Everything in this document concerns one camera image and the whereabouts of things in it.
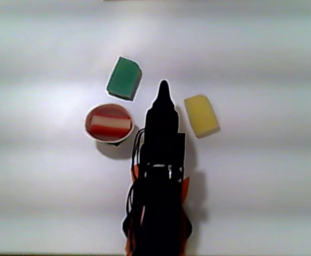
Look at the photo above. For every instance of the white green paper cup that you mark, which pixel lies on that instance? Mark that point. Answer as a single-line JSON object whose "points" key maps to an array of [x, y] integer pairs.
{"points": [[112, 146]]}

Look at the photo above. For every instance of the green and white sponge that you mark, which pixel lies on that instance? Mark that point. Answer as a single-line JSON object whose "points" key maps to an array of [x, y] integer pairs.
{"points": [[123, 78]]}

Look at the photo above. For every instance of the red and white sponge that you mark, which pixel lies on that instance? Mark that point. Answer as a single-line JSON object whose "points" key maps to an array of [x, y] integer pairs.
{"points": [[110, 124]]}

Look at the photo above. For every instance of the orange tape strip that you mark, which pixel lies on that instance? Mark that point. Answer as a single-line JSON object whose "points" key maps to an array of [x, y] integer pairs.
{"points": [[186, 190], [135, 173]]}

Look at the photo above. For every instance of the yellow and white sponge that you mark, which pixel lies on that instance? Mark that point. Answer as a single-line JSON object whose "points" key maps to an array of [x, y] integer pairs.
{"points": [[202, 116]]}

